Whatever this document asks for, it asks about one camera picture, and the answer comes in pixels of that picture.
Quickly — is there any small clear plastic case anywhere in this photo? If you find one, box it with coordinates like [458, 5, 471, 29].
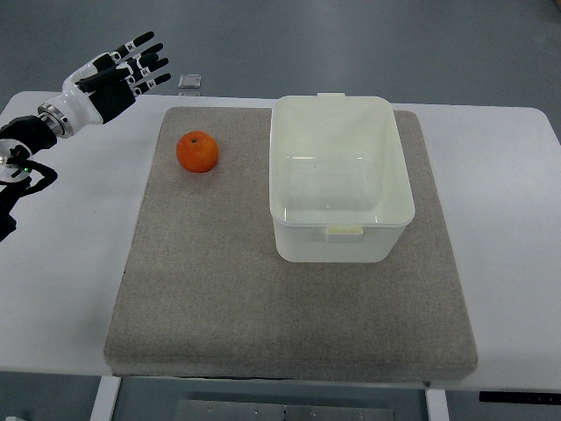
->
[178, 74, 202, 89]

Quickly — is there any white table leg left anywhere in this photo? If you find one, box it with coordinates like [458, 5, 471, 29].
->
[89, 376, 121, 421]

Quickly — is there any white plastic box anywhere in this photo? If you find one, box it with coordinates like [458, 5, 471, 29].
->
[269, 93, 415, 263]

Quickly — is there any grey felt mat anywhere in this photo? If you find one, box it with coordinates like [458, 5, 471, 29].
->
[104, 107, 478, 382]

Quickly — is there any grey metal base plate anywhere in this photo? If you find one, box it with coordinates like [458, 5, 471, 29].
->
[174, 400, 395, 421]

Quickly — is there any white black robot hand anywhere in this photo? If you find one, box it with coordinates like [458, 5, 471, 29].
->
[60, 31, 171, 125]

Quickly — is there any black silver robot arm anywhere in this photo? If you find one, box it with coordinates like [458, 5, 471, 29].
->
[1, 32, 171, 239]

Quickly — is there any white table leg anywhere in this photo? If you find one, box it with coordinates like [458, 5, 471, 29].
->
[425, 389, 451, 421]
[89, 376, 121, 421]

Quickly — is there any black control panel strip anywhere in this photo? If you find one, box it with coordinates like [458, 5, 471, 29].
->
[479, 391, 561, 405]

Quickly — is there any white table leg right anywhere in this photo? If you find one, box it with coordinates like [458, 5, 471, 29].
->
[425, 389, 451, 421]

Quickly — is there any orange fruit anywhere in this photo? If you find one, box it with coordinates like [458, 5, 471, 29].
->
[175, 131, 219, 173]

